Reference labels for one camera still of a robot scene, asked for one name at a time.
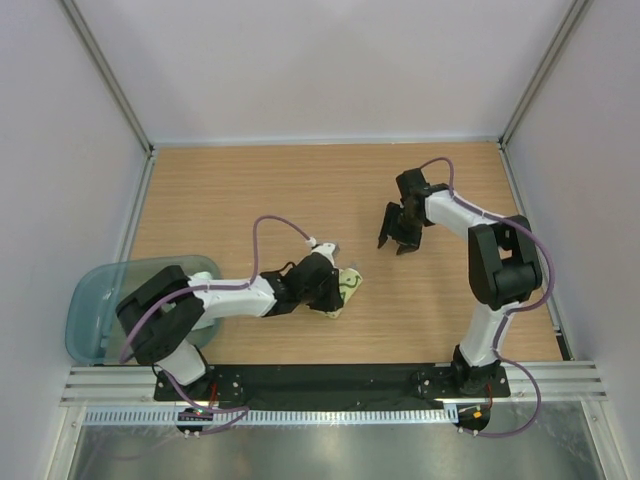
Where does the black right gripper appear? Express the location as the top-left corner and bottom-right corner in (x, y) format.
(378, 202), (423, 255)

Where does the green frog pattern towel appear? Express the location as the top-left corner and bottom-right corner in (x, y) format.
(323, 267), (363, 319)

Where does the light mint green towel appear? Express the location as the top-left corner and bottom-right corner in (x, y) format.
(188, 271), (220, 331)

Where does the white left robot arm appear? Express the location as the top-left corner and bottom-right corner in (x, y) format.
(116, 263), (344, 400)

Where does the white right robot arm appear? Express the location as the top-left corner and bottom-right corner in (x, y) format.
(378, 184), (542, 396)

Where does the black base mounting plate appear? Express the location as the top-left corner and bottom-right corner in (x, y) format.
(183, 363), (511, 412)

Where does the clear blue plastic bin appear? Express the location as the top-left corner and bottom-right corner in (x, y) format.
(65, 255), (221, 366)

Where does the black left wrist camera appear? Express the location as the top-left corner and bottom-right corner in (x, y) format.
(286, 242), (340, 287)

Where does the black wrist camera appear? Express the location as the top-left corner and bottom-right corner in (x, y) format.
(286, 242), (340, 287)
(395, 168), (430, 203)

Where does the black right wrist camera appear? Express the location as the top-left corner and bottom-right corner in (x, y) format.
(395, 168), (430, 203)

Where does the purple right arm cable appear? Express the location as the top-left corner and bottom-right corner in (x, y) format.
(419, 157), (558, 442)

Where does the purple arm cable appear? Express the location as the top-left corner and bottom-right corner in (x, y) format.
(118, 214), (319, 440)
(419, 157), (558, 442)

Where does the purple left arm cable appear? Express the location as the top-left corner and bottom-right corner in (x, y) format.
(118, 214), (319, 440)

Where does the white slotted cable duct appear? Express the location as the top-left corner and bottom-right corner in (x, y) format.
(83, 404), (458, 427)

